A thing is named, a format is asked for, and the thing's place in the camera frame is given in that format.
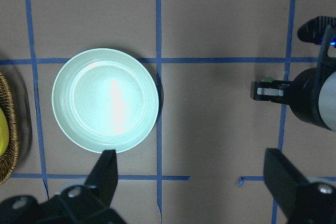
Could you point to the woven wicker basket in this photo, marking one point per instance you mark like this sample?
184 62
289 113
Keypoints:
10 158

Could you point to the yellow banana bunch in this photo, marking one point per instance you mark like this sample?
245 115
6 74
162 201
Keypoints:
4 132

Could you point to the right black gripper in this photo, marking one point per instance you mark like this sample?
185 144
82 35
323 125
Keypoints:
301 94

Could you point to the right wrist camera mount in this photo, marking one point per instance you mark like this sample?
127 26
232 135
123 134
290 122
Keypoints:
320 31

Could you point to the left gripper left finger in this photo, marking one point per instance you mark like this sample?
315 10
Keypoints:
103 178

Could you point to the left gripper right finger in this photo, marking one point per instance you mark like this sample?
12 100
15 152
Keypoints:
282 179

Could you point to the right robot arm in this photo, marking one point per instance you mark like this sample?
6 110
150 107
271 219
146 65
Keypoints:
326 103

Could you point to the light green plate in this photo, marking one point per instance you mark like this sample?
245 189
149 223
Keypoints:
104 99

